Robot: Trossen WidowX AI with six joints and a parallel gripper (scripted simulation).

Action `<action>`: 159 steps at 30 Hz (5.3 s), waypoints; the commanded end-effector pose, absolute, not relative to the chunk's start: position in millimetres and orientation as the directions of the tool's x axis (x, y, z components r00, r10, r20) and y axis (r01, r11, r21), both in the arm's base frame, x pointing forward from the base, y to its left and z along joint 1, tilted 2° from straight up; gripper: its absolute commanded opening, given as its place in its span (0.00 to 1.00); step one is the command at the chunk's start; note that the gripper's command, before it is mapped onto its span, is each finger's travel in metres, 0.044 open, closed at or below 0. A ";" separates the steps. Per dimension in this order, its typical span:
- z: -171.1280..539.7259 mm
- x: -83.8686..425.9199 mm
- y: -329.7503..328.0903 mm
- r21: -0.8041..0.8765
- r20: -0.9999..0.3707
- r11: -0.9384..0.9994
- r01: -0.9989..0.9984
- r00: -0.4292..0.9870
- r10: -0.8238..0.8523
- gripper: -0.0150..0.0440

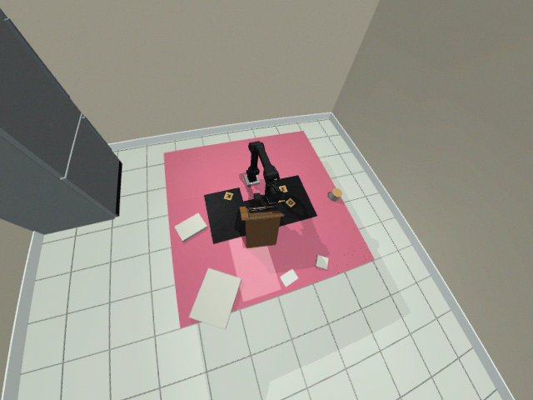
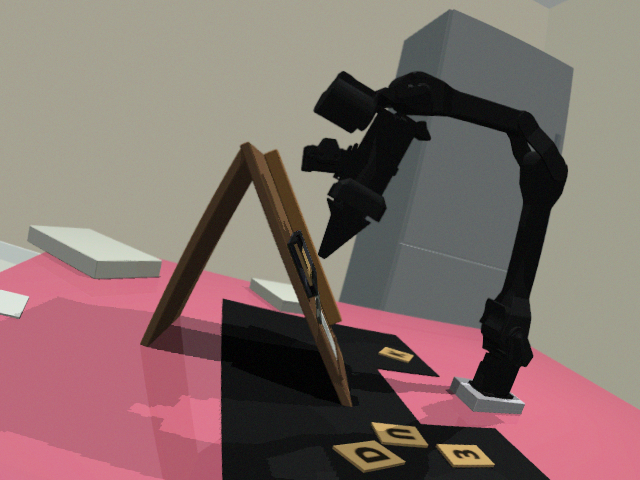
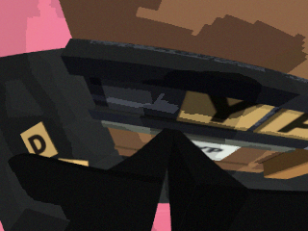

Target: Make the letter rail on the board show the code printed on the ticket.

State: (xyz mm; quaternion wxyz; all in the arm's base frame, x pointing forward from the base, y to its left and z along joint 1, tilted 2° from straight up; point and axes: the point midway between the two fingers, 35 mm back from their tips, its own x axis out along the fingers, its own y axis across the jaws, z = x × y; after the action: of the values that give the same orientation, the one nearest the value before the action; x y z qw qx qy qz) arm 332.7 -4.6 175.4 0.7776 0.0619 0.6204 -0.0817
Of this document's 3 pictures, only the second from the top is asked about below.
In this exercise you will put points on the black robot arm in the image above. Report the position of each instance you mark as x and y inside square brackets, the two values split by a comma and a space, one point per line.
[351, 105]

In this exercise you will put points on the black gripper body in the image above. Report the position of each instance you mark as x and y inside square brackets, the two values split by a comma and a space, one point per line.
[362, 194]

